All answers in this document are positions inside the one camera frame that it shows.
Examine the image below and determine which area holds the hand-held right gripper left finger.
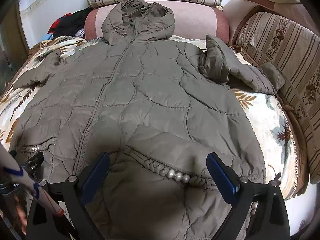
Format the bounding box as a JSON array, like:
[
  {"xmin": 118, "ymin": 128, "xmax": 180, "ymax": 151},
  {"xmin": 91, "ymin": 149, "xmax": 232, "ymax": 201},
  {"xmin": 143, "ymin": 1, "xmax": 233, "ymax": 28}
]
[{"xmin": 26, "ymin": 152, "xmax": 110, "ymax": 240}]

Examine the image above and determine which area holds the leaf print blanket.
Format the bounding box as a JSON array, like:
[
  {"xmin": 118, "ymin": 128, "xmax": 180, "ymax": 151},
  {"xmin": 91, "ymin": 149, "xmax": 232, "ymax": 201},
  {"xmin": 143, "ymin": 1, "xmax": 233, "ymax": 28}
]
[{"xmin": 0, "ymin": 35, "xmax": 300, "ymax": 198}]

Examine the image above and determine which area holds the pink cushion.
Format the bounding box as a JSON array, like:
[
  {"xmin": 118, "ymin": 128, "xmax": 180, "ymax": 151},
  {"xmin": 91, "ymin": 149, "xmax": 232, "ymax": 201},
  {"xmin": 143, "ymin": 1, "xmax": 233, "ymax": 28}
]
[{"xmin": 84, "ymin": 0, "xmax": 230, "ymax": 43}]

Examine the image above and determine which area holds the glass cabinet door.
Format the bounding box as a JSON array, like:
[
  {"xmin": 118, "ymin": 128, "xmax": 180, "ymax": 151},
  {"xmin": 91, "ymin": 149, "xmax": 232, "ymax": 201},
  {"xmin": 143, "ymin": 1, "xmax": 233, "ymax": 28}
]
[{"xmin": 0, "ymin": 2, "xmax": 29, "ymax": 88}]

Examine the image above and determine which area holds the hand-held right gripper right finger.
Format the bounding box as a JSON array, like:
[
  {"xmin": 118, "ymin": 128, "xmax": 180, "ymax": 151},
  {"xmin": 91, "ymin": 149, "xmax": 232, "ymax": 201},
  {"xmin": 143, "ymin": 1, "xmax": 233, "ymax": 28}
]
[{"xmin": 205, "ymin": 152, "xmax": 292, "ymax": 240}]

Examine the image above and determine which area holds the olive quilted hooded jacket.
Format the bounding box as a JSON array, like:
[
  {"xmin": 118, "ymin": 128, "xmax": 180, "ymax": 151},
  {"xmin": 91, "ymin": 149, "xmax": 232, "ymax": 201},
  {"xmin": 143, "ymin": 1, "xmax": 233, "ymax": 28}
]
[{"xmin": 11, "ymin": 0, "xmax": 287, "ymax": 240}]

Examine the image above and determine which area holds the white blue-striped cable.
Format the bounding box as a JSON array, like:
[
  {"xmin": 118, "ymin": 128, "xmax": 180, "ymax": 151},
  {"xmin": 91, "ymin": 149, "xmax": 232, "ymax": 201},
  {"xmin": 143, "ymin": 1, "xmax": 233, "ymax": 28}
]
[{"xmin": 0, "ymin": 143, "xmax": 65, "ymax": 217}]

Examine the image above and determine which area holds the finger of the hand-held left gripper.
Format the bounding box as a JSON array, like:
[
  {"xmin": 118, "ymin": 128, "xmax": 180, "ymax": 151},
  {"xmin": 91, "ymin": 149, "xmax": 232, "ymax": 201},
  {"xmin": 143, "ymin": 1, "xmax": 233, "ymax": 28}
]
[{"xmin": 22, "ymin": 151, "xmax": 45, "ymax": 181}]

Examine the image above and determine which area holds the red garment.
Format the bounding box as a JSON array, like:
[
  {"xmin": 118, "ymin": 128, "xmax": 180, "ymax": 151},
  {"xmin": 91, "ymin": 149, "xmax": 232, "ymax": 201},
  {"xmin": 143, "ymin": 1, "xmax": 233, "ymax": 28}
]
[{"xmin": 47, "ymin": 17, "xmax": 66, "ymax": 34}]

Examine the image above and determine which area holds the person's left hand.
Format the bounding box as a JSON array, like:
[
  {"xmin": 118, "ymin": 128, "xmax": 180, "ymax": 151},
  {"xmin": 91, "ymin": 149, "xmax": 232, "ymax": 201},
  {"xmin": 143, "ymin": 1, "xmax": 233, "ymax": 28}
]
[{"xmin": 13, "ymin": 194, "xmax": 28, "ymax": 233}]

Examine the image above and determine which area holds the black garment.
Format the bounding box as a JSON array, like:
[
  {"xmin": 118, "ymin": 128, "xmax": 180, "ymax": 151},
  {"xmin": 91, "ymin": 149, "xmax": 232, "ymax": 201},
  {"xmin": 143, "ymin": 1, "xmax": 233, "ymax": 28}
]
[{"xmin": 56, "ymin": 7, "xmax": 92, "ymax": 37}]

